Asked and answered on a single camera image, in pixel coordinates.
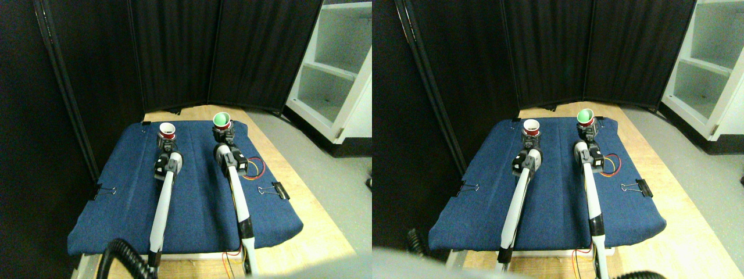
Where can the green ball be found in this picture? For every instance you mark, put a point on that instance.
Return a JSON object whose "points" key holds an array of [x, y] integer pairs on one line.
{"points": [[221, 119], [585, 115]]}

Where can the dark blue cloth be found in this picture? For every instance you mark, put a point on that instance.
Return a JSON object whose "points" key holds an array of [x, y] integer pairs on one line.
{"points": [[197, 197], [558, 197]]}

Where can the black curtain stand pole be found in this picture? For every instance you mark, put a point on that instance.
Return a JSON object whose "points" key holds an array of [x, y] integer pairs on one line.
{"points": [[433, 87], [67, 87]]}

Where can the white shelf unit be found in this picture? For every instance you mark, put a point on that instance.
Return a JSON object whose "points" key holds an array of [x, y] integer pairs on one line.
{"points": [[354, 110], [726, 107]]}

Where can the low white table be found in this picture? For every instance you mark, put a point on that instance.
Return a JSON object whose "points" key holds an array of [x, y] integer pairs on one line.
{"points": [[197, 256], [552, 253]]}

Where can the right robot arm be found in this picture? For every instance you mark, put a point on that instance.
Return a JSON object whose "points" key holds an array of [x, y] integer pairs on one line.
{"points": [[238, 197], [593, 197]]}

